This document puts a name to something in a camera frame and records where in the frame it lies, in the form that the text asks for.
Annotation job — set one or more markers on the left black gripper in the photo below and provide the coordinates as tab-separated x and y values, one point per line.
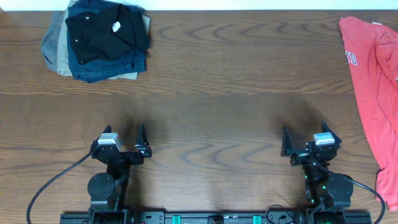
143	150

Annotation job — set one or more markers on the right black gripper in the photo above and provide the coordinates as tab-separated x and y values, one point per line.
287	145

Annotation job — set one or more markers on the red t-shirt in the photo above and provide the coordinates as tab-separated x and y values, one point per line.
371	52

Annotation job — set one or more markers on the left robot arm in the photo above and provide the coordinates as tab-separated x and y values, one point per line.
108	189

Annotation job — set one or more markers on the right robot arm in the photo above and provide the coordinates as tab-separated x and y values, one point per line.
329	192

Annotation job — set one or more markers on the navy blue folded garment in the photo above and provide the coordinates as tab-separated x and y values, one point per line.
98	70

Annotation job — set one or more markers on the beige folded garment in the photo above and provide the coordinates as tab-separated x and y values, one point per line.
62	54

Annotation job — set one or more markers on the black folded shirt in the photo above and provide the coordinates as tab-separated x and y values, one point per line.
107	34

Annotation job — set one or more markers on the grey folded garment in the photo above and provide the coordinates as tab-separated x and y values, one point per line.
49	43

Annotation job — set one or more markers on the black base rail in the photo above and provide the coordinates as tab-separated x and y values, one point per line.
272	216

